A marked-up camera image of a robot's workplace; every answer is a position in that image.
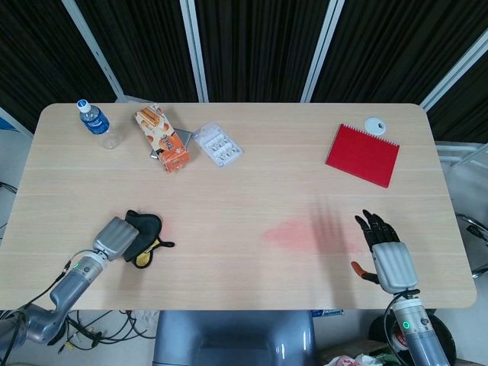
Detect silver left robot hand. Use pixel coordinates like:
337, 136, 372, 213
92, 216, 140, 262

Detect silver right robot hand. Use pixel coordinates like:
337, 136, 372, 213
350, 208, 419, 294

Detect black and yellow cloth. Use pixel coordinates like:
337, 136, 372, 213
121, 209, 175, 270

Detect black round base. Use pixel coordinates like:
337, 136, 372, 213
367, 307, 458, 361

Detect crumpled plastic bag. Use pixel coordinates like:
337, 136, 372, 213
326, 352, 400, 366

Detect orange snack box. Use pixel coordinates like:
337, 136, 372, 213
133, 104, 191, 173

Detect red spiral notebook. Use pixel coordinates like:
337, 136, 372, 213
325, 123, 401, 189

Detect clear plastic drink bottle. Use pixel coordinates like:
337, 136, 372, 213
75, 98, 124, 150

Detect flat grey metal case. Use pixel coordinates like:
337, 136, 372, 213
149, 127, 194, 159

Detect clear blister pack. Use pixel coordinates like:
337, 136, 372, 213
193, 121, 245, 169

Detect white round disc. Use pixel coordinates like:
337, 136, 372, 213
363, 117, 388, 135

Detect grey robot torso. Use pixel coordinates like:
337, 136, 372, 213
152, 310, 318, 366

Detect chrome frame chair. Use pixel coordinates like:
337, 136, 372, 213
434, 140, 488, 281

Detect tangled black floor cables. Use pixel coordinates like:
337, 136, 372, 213
45, 309, 159, 354

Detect white partition post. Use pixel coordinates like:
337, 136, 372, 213
419, 28, 488, 111
180, 0, 210, 103
62, 0, 126, 103
303, 0, 345, 103

